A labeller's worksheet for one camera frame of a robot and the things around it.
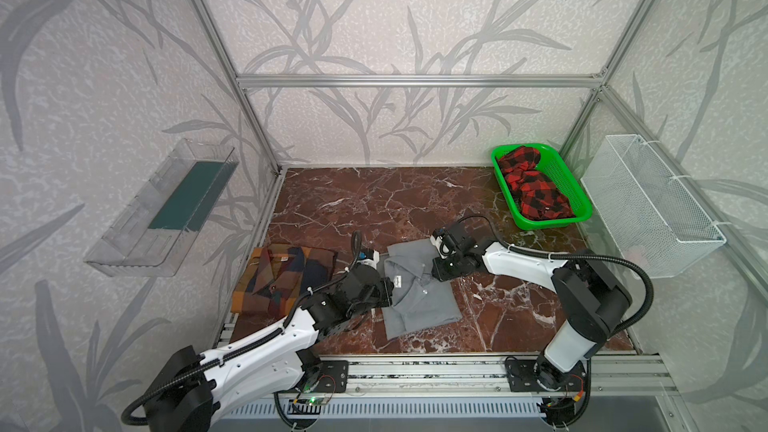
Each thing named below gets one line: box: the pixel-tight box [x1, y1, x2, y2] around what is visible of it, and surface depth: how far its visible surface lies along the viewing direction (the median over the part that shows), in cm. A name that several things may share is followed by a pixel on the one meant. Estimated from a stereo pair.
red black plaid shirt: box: [498, 146, 576, 220], surface depth 110 cm
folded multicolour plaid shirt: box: [231, 243, 337, 317], surface depth 88 cm
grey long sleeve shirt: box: [377, 238, 463, 341], surface depth 84 cm
